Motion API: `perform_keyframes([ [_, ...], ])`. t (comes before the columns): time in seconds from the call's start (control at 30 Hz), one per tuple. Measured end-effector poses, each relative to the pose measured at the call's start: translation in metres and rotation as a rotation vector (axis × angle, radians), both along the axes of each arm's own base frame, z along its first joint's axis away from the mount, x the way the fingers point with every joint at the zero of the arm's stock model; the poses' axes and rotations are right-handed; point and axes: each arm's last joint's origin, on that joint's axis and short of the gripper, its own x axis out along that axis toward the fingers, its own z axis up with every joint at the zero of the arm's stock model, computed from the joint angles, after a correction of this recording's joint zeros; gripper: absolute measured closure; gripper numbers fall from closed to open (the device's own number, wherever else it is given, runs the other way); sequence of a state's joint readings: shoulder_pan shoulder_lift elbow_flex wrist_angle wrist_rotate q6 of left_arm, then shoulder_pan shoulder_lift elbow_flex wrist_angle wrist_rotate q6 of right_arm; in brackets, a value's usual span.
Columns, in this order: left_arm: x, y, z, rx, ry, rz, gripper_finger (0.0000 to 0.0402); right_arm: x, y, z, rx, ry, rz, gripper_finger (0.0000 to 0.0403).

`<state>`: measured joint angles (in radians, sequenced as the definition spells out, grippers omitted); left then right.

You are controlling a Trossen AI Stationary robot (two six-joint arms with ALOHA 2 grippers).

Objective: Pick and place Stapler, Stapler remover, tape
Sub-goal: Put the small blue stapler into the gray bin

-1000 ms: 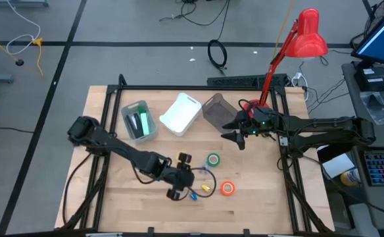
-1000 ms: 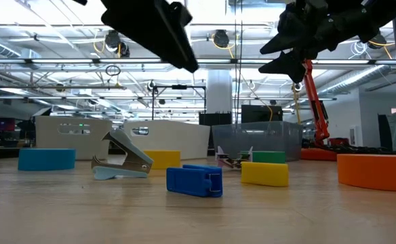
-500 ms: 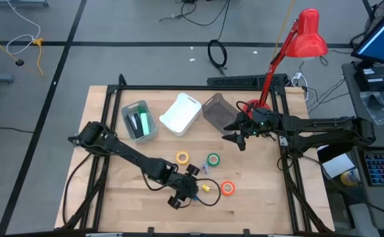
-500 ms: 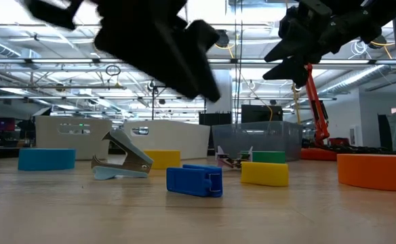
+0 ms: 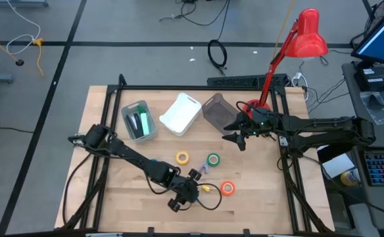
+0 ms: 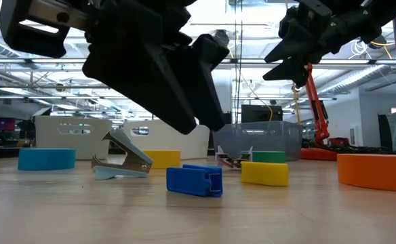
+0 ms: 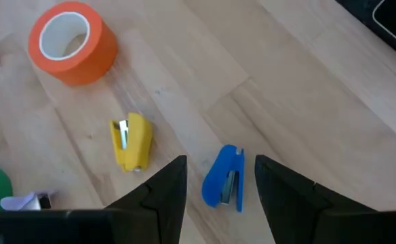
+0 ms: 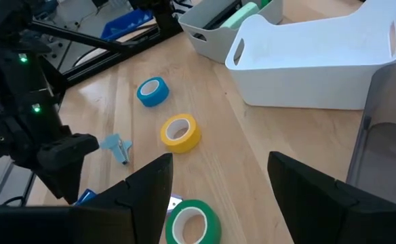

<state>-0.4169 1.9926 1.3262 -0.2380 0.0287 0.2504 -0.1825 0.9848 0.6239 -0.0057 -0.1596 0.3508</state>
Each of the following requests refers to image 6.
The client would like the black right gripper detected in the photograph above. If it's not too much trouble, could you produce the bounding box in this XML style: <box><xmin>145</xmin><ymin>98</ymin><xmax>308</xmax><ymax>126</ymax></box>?
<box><xmin>262</xmin><ymin>0</ymin><xmax>382</xmax><ymax>87</ymax></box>

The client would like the light blue staple remover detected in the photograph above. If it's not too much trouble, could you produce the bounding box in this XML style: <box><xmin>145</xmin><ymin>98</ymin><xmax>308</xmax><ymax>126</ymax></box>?
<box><xmin>91</xmin><ymin>128</ymin><xmax>155</xmax><ymax>180</ymax></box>

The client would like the yellow tape roll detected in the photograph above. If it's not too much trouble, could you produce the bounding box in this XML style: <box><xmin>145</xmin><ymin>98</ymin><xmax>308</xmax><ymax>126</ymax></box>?
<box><xmin>142</xmin><ymin>150</ymin><xmax>182</xmax><ymax>170</ymax></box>

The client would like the green tape roll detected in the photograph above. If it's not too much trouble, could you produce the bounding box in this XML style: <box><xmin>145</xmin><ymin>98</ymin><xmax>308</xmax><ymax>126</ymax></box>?
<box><xmin>240</xmin><ymin>150</ymin><xmax>286</xmax><ymax>164</ymax></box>

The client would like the blue mini stapler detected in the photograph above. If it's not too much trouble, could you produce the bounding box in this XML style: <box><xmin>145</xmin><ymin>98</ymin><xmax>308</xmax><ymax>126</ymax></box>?
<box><xmin>165</xmin><ymin>164</ymin><xmax>224</xmax><ymax>198</ymax></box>

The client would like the yellow mini stapler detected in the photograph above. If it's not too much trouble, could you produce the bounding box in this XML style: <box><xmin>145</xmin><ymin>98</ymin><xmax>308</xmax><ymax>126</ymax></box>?
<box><xmin>240</xmin><ymin>161</ymin><xmax>290</xmax><ymax>187</ymax></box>

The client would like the blue tape roll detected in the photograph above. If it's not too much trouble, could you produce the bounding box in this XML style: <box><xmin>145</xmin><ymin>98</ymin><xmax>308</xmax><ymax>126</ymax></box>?
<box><xmin>17</xmin><ymin>148</ymin><xmax>77</xmax><ymax>171</ymax></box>

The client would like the orange tape roll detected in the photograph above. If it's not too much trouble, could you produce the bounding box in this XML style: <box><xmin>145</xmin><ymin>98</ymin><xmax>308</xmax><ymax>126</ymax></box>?
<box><xmin>336</xmin><ymin>153</ymin><xmax>396</xmax><ymax>193</ymax></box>

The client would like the red desk lamp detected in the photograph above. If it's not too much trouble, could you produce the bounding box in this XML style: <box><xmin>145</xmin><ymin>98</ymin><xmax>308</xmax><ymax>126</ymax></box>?
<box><xmin>299</xmin><ymin>62</ymin><xmax>351</xmax><ymax>161</ymax></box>

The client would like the black background monitor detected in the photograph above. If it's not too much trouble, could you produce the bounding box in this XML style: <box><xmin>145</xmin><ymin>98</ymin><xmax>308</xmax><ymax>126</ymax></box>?
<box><xmin>241</xmin><ymin>104</ymin><xmax>283</xmax><ymax>123</ymax></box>

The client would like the white plastic bin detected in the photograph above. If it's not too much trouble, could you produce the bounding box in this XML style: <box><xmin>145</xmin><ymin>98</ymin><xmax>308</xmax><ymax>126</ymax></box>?
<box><xmin>123</xmin><ymin>119</ymin><xmax>212</xmax><ymax>161</ymax></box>

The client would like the dark translucent plastic bin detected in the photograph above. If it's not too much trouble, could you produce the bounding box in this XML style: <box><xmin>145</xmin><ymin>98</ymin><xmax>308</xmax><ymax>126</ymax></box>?
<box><xmin>212</xmin><ymin>121</ymin><xmax>303</xmax><ymax>162</ymax></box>

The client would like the grey plastic bin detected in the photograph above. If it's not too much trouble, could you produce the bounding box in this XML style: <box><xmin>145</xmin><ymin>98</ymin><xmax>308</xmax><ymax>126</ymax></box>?
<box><xmin>35</xmin><ymin>115</ymin><xmax>113</xmax><ymax>161</ymax></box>

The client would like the dark cluttered background desk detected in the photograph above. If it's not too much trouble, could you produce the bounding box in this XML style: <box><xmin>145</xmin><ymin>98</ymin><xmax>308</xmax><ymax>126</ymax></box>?
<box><xmin>0</xmin><ymin>115</ymin><xmax>36</xmax><ymax>160</ymax></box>

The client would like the ceiling cable reel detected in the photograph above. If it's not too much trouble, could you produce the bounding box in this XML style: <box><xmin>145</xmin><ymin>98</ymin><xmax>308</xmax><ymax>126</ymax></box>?
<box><xmin>367</xmin><ymin>35</ymin><xmax>387</xmax><ymax>50</ymax></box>
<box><xmin>213</xmin><ymin>29</ymin><xmax>231</xmax><ymax>47</ymax></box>

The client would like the yellow hanging cable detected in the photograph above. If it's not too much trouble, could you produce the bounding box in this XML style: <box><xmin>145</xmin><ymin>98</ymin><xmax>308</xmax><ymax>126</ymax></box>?
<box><xmin>291</xmin><ymin>83</ymin><xmax>302</xmax><ymax>125</ymax></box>

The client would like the black aluminium table frame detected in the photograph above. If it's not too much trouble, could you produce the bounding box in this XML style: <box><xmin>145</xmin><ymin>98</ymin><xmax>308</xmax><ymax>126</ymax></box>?
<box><xmin>302</xmin><ymin>142</ymin><xmax>396</xmax><ymax>157</ymax></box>

